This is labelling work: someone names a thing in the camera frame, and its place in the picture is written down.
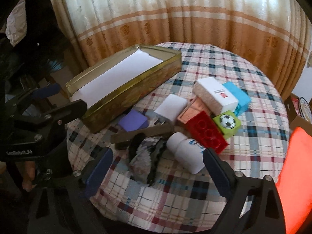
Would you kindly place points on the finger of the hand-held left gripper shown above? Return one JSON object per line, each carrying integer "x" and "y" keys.
{"x": 73, "y": 108}
{"x": 46, "y": 91}

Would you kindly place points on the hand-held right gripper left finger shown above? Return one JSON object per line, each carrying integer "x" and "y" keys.
{"x": 99, "y": 171}

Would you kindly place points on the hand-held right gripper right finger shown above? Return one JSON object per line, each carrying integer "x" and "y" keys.
{"x": 217, "y": 173}

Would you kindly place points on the white plastic bottle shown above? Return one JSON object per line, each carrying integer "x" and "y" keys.
{"x": 185, "y": 153}

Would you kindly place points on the red toy brick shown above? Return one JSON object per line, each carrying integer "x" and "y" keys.
{"x": 207, "y": 134}

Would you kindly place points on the grey toy shoe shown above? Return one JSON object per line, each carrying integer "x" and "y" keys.
{"x": 145, "y": 156}

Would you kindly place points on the green soccer ball brick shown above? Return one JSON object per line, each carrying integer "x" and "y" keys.
{"x": 228, "y": 123}

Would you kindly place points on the purple block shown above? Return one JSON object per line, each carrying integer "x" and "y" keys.
{"x": 132, "y": 120}

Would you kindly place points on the copper pink embossed box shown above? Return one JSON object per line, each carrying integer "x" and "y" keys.
{"x": 191, "y": 113}

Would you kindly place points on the gold metal tin box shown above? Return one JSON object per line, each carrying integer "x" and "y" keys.
{"x": 136, "y": 90}

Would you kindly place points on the blue toy brick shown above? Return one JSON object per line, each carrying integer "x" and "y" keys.
{"x": 240, "y": 97}

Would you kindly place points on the small white box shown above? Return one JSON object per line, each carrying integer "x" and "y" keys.
{"x": 170, "y": 107}

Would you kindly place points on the person's left hand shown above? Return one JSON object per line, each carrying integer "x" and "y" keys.
{"x": 28, "y": 174}

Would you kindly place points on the plaid tablecloth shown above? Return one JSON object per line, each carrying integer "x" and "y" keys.
{"x": 256, "y": 139}

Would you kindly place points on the white paper sheet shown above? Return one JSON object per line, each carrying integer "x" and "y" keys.
{"x": 117, "y": 78}

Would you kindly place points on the dark cloth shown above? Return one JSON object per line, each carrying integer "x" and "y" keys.
{"x": 41, "y": 34}

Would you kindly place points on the cardboard box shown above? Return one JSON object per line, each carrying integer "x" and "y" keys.
{"x": 292, "y": 119}

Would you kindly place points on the round patterned plate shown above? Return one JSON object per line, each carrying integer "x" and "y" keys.
{"x": 306, "y": 108}

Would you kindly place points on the cream and orange curtain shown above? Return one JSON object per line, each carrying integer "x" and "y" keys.
{"x": 195, "y": 17}

